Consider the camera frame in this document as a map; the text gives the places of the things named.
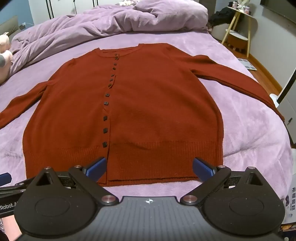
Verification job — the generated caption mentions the black television screen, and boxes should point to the black television screen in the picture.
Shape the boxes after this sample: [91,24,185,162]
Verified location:
[260,0,296,18]

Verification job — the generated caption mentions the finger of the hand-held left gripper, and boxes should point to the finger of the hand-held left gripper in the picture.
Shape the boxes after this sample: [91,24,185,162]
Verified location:
[0,172,32,194]

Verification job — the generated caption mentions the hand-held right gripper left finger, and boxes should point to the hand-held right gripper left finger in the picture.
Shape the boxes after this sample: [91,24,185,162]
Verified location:
[30,157,117,206]

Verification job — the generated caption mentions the pink plush toy grey feet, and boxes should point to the pink plush toy grey feet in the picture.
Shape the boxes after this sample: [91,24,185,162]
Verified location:
[0,32,13,85]

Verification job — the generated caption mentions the printed cardboard box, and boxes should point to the printed cardboard box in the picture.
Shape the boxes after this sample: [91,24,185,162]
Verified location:
[280,185,296,241]

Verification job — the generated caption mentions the pink table ornaments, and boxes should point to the pink table ornaments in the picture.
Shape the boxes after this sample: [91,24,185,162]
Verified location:
[232,0,252,14]

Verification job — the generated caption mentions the black bag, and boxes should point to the black bag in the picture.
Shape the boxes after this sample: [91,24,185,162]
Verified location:
[209,7,241,30]

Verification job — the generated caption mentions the white standing appliance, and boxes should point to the white standing appliance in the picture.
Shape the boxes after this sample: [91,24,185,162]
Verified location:
[269,67,296,149]

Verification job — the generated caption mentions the white wardrobe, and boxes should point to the white wardrobe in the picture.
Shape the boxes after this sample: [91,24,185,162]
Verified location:
[30,0,139,22]

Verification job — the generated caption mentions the bathroom scale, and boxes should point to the bathroom scale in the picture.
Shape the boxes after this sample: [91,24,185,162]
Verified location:
[237,58,258,71]

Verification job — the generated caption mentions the round wooden footstool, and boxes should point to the round wooden footstool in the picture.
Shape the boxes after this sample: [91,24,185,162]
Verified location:
[228,32,247,53]

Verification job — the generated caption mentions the purple duvet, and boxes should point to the purple duvet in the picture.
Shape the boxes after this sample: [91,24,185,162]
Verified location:
[9,0,208,75]

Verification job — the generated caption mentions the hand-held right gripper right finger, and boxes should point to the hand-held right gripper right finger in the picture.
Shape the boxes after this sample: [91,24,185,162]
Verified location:
[180,157,270,206]

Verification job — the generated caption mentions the red knit cardigan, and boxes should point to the red knit cardigan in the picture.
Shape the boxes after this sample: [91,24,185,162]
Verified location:
[0,43,286,187]

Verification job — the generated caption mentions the side table yellow legs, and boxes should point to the side table yellow legs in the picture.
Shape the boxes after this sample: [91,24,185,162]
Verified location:
[221,6,255,58]

